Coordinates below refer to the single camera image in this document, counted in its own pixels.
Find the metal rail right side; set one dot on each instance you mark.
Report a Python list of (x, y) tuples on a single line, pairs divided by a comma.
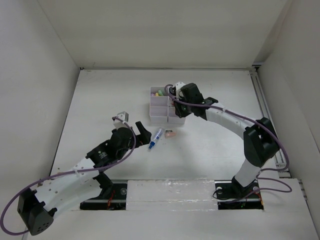
[(279, 158)]

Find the clear blue glue bottle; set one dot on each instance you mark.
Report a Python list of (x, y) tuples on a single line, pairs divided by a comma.
[(157, 136)]

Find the metal rail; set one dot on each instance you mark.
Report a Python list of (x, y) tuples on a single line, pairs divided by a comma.
[(158, 191), (279, 158)]

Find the white right organizer bin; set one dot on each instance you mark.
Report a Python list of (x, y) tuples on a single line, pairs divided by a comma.
[(172, 118)]

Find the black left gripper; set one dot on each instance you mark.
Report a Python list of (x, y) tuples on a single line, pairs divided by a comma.
[(143, 138)]

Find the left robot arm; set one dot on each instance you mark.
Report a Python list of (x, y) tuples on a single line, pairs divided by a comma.
[(39, 208)]

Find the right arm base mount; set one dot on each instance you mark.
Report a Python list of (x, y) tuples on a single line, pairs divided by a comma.
[(230, 195)]

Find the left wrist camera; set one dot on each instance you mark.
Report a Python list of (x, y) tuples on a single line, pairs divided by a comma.
[(120, 120)]

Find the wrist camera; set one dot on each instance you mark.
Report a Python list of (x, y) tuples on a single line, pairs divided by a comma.
[(120, 120), (176, 90)]

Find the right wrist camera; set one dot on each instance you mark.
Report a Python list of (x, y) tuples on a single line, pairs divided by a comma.
[(176, 90)]

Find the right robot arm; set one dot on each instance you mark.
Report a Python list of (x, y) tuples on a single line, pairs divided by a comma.
[(258, 135)]

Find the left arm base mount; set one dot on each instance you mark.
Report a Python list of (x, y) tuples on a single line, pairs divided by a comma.
[(112, 197)]

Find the metal front rail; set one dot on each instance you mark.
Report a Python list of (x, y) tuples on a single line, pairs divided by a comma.
[(158, 191)]

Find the pink white stapler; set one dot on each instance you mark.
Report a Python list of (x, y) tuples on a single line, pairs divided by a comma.
[(169, 133)]

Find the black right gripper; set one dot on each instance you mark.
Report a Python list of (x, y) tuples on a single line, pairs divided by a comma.
[(179, 112)]

